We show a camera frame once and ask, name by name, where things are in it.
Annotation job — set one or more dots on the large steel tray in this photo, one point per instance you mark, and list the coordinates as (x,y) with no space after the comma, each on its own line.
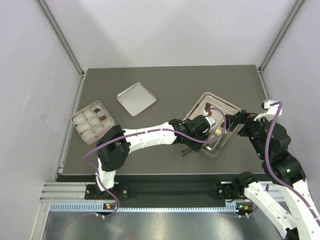
(216,102)

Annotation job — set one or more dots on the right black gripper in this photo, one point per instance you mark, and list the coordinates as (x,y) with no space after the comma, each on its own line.
(241,117)

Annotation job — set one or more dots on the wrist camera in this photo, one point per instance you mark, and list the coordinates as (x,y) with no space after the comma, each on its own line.
(270,108)
(211,122)

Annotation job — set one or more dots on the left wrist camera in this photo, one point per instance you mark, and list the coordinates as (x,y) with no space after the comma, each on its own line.
(211,122)

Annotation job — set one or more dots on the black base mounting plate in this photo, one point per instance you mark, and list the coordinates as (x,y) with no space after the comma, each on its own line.
(160,193)

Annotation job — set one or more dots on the silver tin lid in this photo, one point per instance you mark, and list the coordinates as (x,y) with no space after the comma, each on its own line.
(136,99)

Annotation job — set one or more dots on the pink tin box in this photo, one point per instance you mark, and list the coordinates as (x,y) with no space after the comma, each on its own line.
(88,125)

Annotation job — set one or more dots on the left aluminium frame post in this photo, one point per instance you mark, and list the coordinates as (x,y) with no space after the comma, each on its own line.
(60,35)

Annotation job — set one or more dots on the metal tongs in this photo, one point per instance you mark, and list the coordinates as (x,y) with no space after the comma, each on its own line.
(209,149)

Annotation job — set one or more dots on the white chocolate piece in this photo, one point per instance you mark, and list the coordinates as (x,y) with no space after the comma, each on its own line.
(218,132)

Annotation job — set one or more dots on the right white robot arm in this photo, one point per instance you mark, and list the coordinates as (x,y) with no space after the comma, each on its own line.
(270,141)

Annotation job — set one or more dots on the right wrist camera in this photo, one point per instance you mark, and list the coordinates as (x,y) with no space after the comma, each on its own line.
(270,108)

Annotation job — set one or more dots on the aluminium frame post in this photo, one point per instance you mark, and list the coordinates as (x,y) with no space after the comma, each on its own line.
(298,4)
(60,35)

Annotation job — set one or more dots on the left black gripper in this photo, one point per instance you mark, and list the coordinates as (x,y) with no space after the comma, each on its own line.
(196,146)

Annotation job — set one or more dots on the right aluminium frame post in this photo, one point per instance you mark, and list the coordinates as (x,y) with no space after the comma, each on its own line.
(298,4)

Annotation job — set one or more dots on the dark heart chocolate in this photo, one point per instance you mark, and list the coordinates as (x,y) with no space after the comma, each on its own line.
(207,106)

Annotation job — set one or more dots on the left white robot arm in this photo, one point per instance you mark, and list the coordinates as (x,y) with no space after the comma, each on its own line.
(111,157)

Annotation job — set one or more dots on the aluminium cable duct rail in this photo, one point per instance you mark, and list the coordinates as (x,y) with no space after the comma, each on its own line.
(100,207)

